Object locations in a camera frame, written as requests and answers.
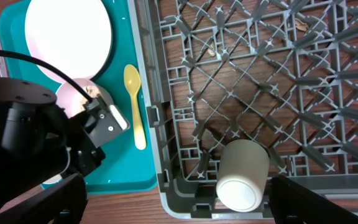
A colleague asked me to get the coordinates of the pink plate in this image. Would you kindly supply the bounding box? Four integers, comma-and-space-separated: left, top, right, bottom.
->
24, 0, 112, 79

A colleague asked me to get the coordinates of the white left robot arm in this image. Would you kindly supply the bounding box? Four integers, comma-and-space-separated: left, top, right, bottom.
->
0, 77, 130, 208

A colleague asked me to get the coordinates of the teal serving tray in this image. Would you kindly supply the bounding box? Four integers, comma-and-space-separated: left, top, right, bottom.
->
0, 1, 157, 194

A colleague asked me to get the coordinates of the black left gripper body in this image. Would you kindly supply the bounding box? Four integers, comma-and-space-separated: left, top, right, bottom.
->
62, 96, 130, 177

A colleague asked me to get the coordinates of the grey dishwasher rack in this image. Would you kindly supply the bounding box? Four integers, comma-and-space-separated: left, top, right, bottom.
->
128, 0, 358, 220

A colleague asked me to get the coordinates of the yellow plastic spoon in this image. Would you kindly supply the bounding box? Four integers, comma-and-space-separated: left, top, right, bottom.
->
124, 64, 147, 150

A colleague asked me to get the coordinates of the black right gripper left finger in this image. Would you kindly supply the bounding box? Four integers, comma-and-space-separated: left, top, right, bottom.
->
0, 173, 88, 223

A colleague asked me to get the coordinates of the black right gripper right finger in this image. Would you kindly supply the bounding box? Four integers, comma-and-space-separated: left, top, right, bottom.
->
268, 175, 358, 224

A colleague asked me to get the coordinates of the white bowl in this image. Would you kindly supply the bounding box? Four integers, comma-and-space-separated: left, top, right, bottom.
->
43, 174, 63, 185

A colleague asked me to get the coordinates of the pink bowl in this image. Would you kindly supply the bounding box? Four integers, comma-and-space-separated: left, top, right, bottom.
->
56, 78, 114, 118

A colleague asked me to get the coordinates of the cream plastic cup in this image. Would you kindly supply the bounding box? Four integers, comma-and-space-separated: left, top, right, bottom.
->
216, 139, 269, 212

